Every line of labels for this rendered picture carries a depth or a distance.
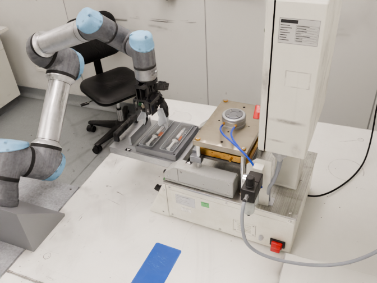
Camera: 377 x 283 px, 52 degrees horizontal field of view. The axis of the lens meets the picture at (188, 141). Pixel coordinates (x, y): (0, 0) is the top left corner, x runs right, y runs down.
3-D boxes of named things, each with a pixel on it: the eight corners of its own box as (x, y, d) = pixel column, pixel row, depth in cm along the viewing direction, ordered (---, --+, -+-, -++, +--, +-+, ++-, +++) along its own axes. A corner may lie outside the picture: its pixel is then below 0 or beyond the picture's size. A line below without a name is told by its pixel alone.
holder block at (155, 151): (198, 131, 150) (198, 125, 149) (175, 161, 136) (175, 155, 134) (161, 123, 156) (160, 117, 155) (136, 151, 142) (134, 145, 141)
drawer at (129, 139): (204, 138, 153) (203, 122, 148) (179, 172, 137) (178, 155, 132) (139, 124, 164) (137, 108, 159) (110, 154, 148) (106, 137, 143)
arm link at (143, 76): (141, 59, 132) (161, 63, 129) (142, 72, 134) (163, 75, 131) (129, 69, 126) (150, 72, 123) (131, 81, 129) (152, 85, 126)
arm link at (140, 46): (143, 26, 126) (157, 33, 120) (147, 58, 132) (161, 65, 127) (122, 33, 122) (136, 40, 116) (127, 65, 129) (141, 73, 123)
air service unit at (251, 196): (264, 194, 120) (267, 157, 111) (249, 228, 109) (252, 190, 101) (248, 190, 122) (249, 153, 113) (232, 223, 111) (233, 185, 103)
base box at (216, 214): (309, 189, 152) (316, 154, 142) (287, 264, 125) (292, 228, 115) (187, 159, 172) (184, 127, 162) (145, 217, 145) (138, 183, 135)
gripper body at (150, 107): (134, 113, 135) (129, 82, 128) (146, 101, 141) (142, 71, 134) (153, 117, 132) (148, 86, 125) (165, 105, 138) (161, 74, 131)
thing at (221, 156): (265, 133, 138) (267, 111, 132) (246, 172, 122) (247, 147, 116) (220, 124, 144) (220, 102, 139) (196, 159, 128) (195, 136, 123)
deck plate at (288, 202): (317, 154, 142) (317, 152, 141) (296, 221, 117) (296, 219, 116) (202, 129, 159) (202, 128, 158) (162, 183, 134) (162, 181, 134)
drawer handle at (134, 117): (138, 122, 158) (137, 113, 156) (118, 142, 147) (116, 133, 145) (134, 121, 159) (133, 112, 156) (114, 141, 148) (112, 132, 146)
